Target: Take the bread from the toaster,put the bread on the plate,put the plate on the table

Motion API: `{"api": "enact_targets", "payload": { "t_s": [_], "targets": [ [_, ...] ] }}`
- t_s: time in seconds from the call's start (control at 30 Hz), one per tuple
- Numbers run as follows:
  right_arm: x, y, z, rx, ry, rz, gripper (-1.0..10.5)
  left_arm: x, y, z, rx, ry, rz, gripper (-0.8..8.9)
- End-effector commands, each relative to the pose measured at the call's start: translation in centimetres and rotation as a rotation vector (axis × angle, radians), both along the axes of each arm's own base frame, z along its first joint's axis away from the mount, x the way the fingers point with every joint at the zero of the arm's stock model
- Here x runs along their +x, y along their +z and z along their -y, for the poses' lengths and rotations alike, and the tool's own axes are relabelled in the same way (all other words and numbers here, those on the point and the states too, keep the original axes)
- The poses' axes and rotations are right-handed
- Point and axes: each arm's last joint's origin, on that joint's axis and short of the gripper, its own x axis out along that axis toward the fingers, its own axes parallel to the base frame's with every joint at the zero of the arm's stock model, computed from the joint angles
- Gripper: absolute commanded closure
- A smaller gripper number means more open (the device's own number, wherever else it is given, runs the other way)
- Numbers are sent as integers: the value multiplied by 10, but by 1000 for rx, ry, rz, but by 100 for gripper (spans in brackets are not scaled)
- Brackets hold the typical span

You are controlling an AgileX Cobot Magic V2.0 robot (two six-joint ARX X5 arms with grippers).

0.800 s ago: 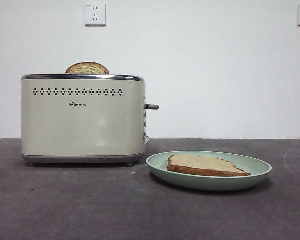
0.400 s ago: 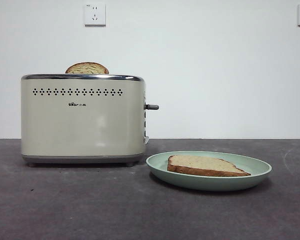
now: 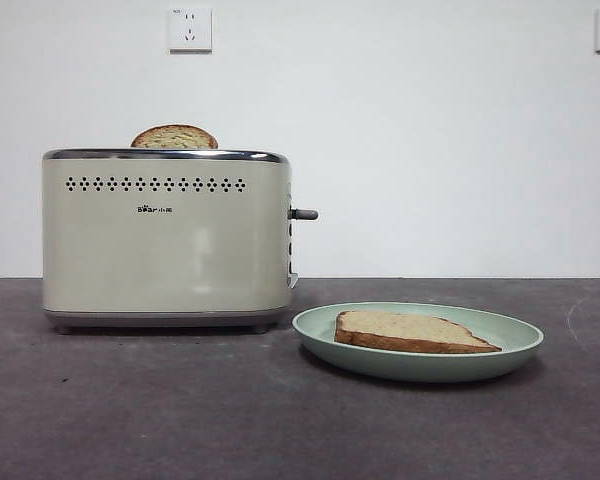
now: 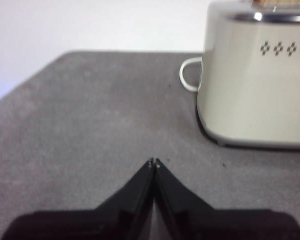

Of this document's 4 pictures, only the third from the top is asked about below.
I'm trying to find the pale green round plate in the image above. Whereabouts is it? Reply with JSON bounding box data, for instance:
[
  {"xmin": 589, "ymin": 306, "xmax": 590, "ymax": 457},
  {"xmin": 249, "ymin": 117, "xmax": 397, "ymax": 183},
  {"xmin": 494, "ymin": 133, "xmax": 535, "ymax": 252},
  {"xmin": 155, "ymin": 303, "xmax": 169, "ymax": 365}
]
[{"xmin": 291, "ymin": 301, "xmax": 546, "ymax": 384}]

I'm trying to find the large bread slice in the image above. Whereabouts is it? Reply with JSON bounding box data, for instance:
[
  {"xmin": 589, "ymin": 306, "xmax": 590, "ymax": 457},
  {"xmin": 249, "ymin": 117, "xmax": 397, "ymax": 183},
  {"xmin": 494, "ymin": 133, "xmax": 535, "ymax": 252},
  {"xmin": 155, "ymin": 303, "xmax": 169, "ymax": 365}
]
[{"xmin": 334, "ymin": 309, "xmax": 503, "ymax": 355}]

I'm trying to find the cream two-slot toaster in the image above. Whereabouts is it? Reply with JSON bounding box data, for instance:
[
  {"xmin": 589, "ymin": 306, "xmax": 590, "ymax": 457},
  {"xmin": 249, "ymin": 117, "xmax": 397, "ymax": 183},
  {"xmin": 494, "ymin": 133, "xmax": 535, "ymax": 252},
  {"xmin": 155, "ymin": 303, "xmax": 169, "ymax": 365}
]
[{"xmin": 42, "ymin": 147, "xmax": 297, "ymax": 335}]

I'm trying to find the small bread slice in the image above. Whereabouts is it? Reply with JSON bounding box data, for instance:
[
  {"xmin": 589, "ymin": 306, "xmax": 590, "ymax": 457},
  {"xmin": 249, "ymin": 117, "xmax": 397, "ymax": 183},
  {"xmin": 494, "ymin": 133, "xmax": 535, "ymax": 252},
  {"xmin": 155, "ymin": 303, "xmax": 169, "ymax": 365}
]
[{"xmin": 130, "ymin": 124, "xmax": 220, "ymax": 150}]

